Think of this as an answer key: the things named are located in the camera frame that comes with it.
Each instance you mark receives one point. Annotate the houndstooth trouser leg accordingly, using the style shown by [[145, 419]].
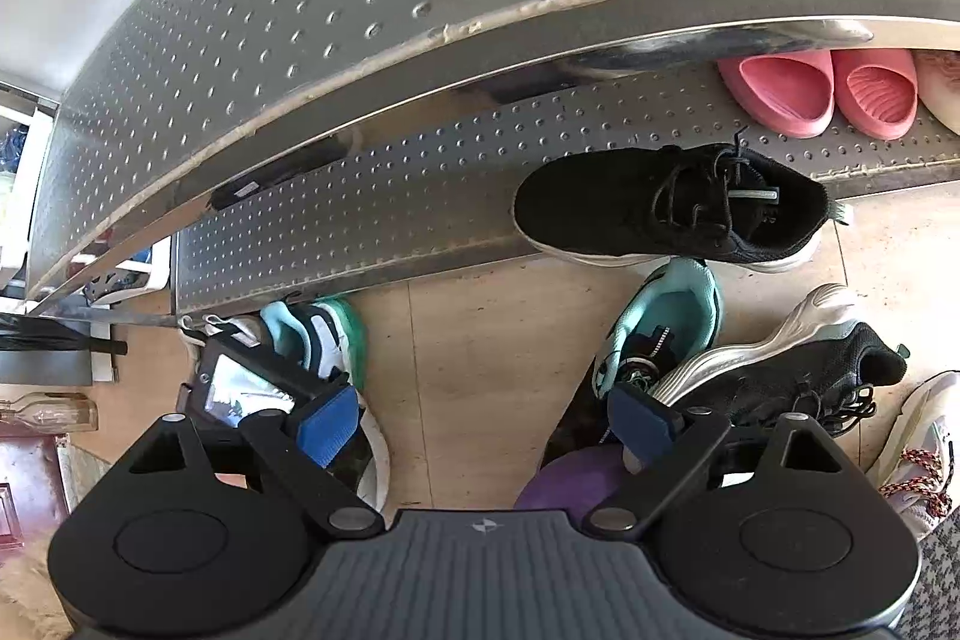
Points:
[[934, 609]]

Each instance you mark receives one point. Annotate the white navy chunky sneaker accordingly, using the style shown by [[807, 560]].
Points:
[[248, 329]]

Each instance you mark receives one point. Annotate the pink fluffy claw slipper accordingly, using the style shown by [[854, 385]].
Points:
[[938, 73]]

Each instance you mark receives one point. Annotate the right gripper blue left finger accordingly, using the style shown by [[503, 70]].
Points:
[[294, 452]]

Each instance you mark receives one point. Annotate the black mesh sneaker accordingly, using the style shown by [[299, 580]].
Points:
[[720, 202], [823, 361]]

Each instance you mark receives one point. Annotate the purple slide sandal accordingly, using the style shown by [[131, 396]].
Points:
[[575, 482]]

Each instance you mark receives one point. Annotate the pink slide sandal right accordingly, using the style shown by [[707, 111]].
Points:
[[877, 91]]

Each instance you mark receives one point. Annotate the metal perforated shoe rack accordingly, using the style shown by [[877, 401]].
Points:
[[313, 145]]

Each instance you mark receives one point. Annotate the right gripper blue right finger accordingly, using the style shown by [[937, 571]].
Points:
[[675, 451]]

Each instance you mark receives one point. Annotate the worn white sneaker right foot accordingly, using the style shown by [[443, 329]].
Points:
[[917, 470]]

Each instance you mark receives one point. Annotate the black teal sneaker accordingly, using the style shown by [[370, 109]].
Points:
[[674, 316], [326, 337]]

